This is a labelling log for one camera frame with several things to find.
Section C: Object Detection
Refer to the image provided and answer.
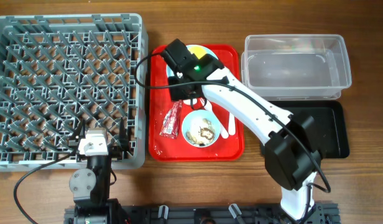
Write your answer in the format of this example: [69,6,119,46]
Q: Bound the red plastic tray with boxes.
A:
[148,44,245,162]

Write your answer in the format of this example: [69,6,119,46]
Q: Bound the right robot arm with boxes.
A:
[160,39,331,222]

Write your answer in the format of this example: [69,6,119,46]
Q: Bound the light blue small bowl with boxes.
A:
[181,110,221,148]

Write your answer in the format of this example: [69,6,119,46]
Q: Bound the food scraps and rice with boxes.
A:
[186,118,216,147]

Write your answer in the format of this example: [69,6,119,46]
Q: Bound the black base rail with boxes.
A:
[63,203,340,224]

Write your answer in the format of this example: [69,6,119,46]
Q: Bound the yellow plastic cup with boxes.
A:
[187,45,207,59]

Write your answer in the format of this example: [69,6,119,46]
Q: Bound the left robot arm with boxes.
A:
[63,120,131,224]

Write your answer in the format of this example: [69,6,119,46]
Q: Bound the clear plastic bin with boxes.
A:
[241,34,352,101]

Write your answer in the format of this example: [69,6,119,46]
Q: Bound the red sauce packet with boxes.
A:
[160,100,183,139]

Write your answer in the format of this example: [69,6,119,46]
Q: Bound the black waste tray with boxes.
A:
[272,100,350,159]

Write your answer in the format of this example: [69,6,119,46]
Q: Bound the white plastic spoon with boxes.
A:
[228,113,236,136]

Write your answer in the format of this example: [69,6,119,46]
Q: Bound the white plastic fork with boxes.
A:
[200,98,229,139]

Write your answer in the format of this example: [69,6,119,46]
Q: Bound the white napkin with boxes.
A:
[183,98,197,106]

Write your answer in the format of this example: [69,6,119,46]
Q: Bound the light blue plate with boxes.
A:
[166,46,218,77]

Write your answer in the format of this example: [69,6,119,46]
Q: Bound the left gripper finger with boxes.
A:
[119,119,129,150]
[72,119,85,141]

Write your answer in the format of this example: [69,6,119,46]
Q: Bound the grey dishwasher rack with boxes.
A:
[0,13,149,172]

